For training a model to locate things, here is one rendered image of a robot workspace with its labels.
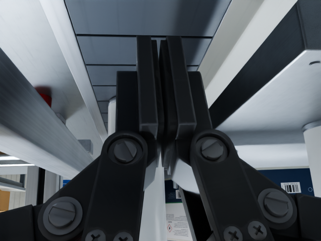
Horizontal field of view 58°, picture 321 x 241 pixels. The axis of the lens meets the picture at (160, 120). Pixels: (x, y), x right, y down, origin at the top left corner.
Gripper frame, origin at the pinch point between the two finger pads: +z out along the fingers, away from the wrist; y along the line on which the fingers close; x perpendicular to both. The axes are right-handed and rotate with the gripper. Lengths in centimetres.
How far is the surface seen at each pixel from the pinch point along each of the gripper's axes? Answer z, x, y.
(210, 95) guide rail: 4.8, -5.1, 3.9
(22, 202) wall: 154, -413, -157
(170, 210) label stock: 17, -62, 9
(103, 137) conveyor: 17.7, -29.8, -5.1
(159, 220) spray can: 0.9, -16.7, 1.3
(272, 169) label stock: 18, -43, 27
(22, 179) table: 151, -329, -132
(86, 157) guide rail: 1.0, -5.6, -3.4
